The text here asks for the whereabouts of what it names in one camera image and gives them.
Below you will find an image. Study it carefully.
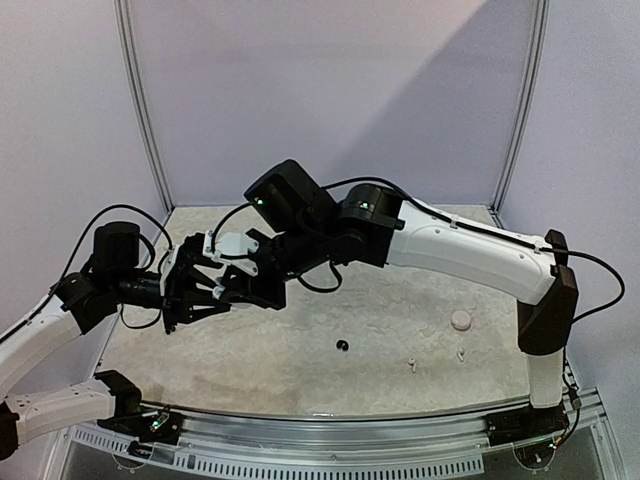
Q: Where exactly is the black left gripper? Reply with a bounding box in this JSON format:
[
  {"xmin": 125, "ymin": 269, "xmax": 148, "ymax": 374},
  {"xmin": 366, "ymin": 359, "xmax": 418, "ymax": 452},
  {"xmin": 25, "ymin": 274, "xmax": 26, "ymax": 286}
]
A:
[{"xmin": 111, "ymin": 267, "xmax": 230, "ymax": 330}]

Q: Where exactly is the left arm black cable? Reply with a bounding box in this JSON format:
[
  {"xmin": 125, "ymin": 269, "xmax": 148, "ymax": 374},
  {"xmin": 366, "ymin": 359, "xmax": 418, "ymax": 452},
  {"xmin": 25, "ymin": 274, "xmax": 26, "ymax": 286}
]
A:
[{"xmin": 64, "ymin": 203, "xmax": 176, "ymax": 330}]

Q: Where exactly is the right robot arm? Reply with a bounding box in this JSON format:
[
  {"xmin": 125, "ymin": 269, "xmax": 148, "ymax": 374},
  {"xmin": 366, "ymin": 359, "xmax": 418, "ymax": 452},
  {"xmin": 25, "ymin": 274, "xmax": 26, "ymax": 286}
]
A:
[{"xmin": 205, "ymin": 159, "xmax": 578, "ymax": 445}]

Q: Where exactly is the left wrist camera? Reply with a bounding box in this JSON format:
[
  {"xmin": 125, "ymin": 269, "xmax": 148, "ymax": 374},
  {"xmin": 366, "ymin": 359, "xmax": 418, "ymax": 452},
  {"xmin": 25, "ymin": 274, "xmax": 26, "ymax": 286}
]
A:
[{"xmin": 160, "ymin": 233, "xmax": 205, "ymax": 283}]

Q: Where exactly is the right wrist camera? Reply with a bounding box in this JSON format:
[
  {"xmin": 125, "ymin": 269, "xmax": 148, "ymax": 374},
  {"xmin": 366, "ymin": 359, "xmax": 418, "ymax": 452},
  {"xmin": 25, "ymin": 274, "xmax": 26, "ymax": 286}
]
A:
[{"xmin": 202, "ymin": 230, "xmax": 259, "ymax": 277}]

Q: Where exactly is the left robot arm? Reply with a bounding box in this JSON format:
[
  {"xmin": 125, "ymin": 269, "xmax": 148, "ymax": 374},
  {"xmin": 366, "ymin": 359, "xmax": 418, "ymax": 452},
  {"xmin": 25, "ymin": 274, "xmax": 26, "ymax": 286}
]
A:
[{"xmin": 1, "ymin": 221, "xmax": 229, "ymax": 459}]

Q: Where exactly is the white oval charging case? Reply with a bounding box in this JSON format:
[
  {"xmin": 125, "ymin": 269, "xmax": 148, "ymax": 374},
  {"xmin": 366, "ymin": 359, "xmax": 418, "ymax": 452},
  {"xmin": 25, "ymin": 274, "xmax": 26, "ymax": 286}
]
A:
[{"xmin": 212, "ymin": 286, "xmax": 225, "ymax": 300}]

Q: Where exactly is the left aluminium wall post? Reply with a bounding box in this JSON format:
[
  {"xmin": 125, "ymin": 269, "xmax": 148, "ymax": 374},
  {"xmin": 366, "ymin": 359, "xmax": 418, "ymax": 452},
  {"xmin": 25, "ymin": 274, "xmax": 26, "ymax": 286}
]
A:
[{"xmin": 114, "ymin": 0, "xmax": 175, "ymax": 213}]

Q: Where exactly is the aluminium front rail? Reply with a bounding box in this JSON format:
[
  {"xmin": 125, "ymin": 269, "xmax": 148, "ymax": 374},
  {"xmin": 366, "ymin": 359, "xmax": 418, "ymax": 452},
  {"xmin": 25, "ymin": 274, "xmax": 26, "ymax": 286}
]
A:
[{"xmin": 51, "ymin": 389, "xmax": 624, "ymax": 479}]

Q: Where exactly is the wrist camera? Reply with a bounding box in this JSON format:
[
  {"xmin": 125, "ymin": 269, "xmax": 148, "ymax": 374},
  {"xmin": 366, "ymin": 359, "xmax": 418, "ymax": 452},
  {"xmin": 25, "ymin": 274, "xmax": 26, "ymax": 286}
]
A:
[
  {"xmin": 160, "ymin": 233, "xmax": 205, "ymax": 283},
  {"xmin": 202, "ymin": 230, "xmax": 259, "ymax": 277}
]

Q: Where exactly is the aluminium wall post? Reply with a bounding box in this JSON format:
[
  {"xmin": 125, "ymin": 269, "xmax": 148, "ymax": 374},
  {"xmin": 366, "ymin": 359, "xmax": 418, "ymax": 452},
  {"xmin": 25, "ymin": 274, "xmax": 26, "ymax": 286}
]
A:
[
  {"xmin": 114, "ymin": 0, "xmax": 175, "ymax": 213},
  {"xmin": 490, "ymin": 0, "xmax": 549, "ymax": 217}
]

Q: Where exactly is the right aluminium wall post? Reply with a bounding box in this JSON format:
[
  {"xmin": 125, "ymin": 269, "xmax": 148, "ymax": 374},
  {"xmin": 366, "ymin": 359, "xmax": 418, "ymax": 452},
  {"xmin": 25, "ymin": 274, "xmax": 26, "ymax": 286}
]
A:
[{"xmin": 490, "ymin": 0, "xmax": 549, "ymax": 217}]

